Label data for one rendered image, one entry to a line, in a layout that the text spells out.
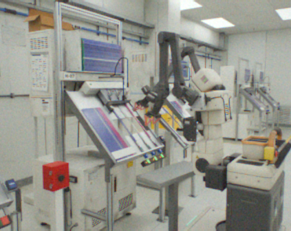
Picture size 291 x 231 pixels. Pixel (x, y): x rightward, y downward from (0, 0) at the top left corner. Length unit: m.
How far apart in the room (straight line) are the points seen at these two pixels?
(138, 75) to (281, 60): 6.70
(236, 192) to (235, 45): 8.54
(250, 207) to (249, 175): 0.18
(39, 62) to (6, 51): 1.26
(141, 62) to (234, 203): 2.28
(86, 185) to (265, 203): 1.30
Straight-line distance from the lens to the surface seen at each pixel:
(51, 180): 1.84
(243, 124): 6.76
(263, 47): 9.85
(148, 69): 3.52
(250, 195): 1.77
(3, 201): 1.53
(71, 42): 2.42
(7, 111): 3.74
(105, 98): 2.43
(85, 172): 2.29
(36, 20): 2.64
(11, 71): 3.76
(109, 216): 2.14
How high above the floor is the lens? 1.27
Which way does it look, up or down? 6 degrees down
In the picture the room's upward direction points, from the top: straight up
